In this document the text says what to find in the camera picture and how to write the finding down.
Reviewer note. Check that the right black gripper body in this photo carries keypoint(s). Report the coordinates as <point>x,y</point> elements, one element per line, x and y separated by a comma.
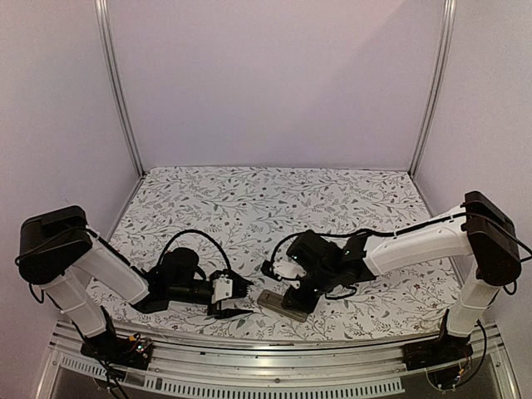
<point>307,303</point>

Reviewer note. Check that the front aluminium rail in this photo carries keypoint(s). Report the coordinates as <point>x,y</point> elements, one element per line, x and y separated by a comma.
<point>187,365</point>

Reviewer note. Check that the floral patterned table mat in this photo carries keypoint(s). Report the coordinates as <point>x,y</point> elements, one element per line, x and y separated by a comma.
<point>246,214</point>

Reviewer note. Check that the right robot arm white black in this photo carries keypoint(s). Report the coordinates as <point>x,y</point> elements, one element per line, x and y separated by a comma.
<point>315,266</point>

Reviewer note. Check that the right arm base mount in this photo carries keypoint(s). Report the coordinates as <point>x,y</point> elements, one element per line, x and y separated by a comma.
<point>436,351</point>

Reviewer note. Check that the right aluminium frame post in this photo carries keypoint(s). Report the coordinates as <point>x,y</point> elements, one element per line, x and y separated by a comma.
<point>442,55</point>

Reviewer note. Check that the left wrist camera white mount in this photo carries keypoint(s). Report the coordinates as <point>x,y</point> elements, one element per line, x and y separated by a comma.
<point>222,286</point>

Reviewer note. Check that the aluminium frame post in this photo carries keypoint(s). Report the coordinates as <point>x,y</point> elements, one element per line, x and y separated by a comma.
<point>109,53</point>
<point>442,55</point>

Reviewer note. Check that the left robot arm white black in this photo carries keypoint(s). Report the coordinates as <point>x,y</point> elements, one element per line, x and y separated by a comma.
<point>54,244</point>

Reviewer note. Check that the left aluminium frame post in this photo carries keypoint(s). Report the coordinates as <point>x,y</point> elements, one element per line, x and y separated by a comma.
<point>109,53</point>

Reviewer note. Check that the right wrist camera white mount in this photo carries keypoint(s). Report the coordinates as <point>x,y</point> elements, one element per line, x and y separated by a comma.
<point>284,271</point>

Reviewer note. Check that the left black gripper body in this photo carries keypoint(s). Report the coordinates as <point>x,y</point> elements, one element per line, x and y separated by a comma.
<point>214,311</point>

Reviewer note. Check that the white remote control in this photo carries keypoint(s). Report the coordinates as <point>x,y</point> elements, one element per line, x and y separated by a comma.
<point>274,302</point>

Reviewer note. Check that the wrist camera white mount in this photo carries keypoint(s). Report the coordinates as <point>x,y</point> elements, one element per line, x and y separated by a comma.
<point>284,271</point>
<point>222,286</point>

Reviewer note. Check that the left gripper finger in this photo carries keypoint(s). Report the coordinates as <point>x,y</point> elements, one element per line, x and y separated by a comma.
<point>241,287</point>
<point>229,313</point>

